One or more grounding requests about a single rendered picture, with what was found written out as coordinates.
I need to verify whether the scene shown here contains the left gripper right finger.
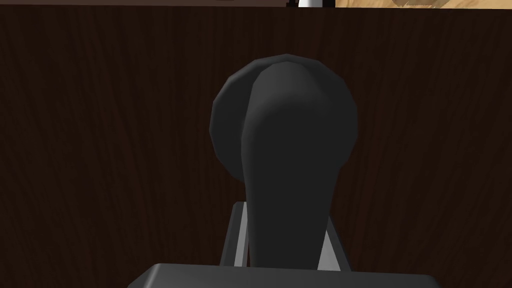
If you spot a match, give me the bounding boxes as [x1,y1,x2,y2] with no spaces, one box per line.
[317,215,353,273]

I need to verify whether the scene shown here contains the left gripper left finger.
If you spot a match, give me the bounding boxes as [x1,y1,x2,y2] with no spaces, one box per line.
[219,201,250,268]

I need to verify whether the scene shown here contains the black door handle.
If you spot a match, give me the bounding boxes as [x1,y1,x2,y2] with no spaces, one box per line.
[208,53,359,271]

